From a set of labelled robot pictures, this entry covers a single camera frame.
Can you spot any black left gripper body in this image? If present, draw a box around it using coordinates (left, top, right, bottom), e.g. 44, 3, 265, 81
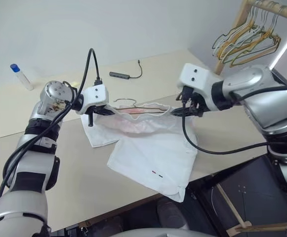
85, 104, 109, 117

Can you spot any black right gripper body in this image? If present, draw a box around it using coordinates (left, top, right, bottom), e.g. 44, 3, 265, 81
176, 84, 205, 119

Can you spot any thin wire clothes hanger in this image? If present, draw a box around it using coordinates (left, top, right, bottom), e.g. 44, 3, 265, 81
114, 98, 170, 117

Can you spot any white t-shirt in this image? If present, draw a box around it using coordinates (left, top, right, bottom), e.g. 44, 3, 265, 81
80, 101, 200, 204

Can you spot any grey USB hub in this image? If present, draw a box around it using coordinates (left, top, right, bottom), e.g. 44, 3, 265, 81
109, 71, 130, 80

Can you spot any wooden clothes rack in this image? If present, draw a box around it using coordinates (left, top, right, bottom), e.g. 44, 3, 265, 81
213, 0, 287, 75

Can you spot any clear tube with blue cap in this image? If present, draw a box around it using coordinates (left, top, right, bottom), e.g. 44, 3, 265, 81
9, 63, 35, 91

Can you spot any large dark rounded shape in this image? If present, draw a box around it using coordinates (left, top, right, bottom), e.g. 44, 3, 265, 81
156, 197, 189, 232

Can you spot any silver robot torso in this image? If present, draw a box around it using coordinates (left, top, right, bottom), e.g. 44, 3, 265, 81
117, 225, 234, 237

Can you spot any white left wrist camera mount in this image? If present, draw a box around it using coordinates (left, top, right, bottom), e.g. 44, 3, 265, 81
82, 83, 110, 110

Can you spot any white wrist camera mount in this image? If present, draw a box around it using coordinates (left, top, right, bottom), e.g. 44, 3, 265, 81
82, 83, 110, 110
177, 63, 225, 96

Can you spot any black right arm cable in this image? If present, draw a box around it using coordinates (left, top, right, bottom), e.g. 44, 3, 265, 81
232, 84, 287, 102
181, 97, 270, 155

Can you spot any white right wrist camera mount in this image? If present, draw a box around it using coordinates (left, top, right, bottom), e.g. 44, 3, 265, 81
177, 63, 225, 96

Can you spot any black USB hub cable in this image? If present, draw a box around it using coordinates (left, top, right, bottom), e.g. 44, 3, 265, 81
128, 59, 144, 80

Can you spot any white wire hanger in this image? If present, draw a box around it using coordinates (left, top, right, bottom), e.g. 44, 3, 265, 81
213, 2, 269, 61

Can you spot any olive wire hanger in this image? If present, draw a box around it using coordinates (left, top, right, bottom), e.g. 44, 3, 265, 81
229, 4, 282, 68

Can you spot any bunch of wire hangers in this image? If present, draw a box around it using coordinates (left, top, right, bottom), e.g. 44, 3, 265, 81
218, 2, 272, 64

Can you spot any dark green wire hanger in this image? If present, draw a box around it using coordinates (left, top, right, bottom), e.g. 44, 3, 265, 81
212, 1, 257, 51

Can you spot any tan wire hanger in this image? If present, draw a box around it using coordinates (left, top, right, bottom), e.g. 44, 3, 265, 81
234, 4, 283, 63

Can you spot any wooden slat frame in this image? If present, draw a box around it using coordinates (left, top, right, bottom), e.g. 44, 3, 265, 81
216, 184, 287, 237

